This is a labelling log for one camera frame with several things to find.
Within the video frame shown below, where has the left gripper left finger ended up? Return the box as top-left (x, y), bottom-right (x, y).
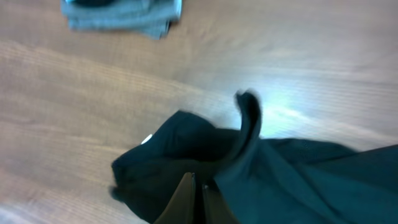
top-left (154, 172), bottom-right (196, 224)

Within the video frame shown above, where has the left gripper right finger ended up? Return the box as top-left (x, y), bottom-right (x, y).
top-left (202, 185), bottom-right (239, 224)

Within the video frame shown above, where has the black t-shirt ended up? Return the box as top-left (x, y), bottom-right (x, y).
top-left (111, 91), bottom-right (397, 223)

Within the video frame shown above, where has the folded grey shirt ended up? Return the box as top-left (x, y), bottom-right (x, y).
top-left (60, 0), bottom-right (182, 40)

